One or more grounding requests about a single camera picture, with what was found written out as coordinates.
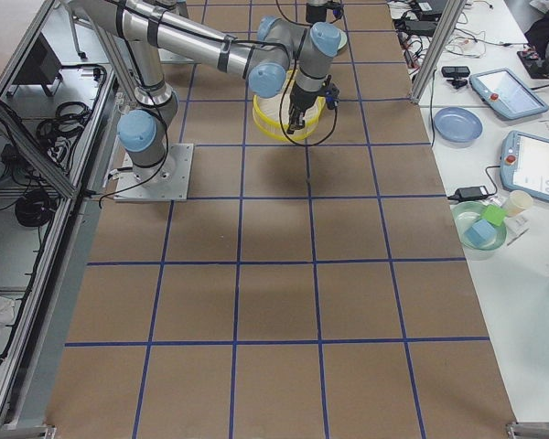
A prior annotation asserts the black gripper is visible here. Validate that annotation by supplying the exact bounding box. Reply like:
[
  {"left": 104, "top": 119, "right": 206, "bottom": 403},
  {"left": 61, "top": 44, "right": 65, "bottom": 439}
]
[{"left": 286, "top": 80, "right": 326, "bottom": 133}]

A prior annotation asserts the yellow steamer layer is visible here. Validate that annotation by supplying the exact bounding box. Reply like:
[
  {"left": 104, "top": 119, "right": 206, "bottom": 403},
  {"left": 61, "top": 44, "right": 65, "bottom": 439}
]
[
  {"left": 253, "top": 114, "right": 318, "bottom": 142},
  {"left": 253, "top": 70, "right": 325, "bottom": 129}
]

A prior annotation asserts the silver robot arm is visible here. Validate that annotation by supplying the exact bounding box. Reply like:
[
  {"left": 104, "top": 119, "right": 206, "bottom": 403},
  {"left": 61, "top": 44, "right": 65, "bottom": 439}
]
[
  {"left": 306, "top": 0, "right": 344, "bottom": 25},
  {"left": 80, "top": 1, "right": 341, "bottom": 134}
]

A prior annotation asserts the light green plate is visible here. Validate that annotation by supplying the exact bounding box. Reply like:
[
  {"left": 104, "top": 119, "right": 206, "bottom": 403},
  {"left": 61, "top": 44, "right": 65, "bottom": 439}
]
[{"left": 338, "top": 30, "right": 348, "bottom": 51}]

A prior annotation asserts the blue plate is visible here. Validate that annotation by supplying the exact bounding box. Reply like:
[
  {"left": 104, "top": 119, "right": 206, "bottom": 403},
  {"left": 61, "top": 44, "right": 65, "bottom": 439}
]
[{"left": 433, "top": 107, "right": 483, "bottom": 144}]

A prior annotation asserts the black webcam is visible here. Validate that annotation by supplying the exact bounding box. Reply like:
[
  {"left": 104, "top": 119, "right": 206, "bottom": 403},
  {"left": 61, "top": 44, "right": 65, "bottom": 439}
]
[{"left": 441, "top": 66, "right": 470, "bottom": 90}]

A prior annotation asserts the black power adapter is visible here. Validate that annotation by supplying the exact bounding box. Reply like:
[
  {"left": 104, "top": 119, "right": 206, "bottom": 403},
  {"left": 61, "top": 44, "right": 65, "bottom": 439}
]
[{"left": 448, "top": 186, "right": 490, "bottom": 202}]

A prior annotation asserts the teach pendant far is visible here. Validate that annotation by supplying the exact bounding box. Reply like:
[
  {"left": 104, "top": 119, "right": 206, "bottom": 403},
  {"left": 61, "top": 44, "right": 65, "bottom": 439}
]
[{"left": 468, "top": 68, "right": 549, "bottom": 120}]

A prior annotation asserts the teach pendant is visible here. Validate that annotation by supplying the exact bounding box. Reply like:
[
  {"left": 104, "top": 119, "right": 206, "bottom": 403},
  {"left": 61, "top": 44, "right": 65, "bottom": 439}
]
[
  {"left": 468, "top": 68, "right": 549, "bottom": 120},
  {"left": 500, "top": 131, "right": 549, "bottom": 202}
]

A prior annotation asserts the green bowl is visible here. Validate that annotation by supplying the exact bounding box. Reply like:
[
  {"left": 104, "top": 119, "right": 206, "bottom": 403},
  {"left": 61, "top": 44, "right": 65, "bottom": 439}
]
[{"left": 451, "top": 201, "right": 507, "bottom": 252}]

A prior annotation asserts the blue foam cube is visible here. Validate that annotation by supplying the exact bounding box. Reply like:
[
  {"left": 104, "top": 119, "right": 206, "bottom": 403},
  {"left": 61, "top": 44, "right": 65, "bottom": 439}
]
[{"left": 463, "top": 219, "right": 498, "bottom": 249}]

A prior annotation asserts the green foam cube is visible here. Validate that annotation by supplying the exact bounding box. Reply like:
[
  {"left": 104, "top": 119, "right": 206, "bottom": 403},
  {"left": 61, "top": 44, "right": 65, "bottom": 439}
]
[{"left": 480, "top": 204, "right": 507, "bottom": 227}]

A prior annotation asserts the paper cup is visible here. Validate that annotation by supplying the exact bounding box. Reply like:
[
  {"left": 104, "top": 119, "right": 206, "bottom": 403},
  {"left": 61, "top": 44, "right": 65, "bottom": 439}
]
[{"left": 502, "top": 190, "right": 533, "bottom": 217}]

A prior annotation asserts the teach pendant near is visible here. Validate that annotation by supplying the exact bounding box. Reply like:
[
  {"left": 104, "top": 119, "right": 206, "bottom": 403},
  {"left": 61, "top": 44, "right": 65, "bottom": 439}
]
[{"left": 500, "top": 131, "right": 549, "bottom": 202}]

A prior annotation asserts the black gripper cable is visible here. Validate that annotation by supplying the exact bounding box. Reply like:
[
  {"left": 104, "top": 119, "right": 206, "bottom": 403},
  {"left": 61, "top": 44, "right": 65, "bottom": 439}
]
[{"left": 279, "top": 68, "right": 340, "bottom": 147}]

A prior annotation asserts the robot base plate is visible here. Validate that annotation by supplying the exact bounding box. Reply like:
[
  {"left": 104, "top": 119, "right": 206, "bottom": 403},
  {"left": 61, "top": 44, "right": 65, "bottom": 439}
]
[{"left": 113, "top": 144, "right": 194, "bottom": 202}]

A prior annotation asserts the aluminium frame post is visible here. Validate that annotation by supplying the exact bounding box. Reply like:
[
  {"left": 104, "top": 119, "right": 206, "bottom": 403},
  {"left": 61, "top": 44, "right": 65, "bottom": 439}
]
[{"left": 410, "top": 0, "right": 466, "bottom": 104}]

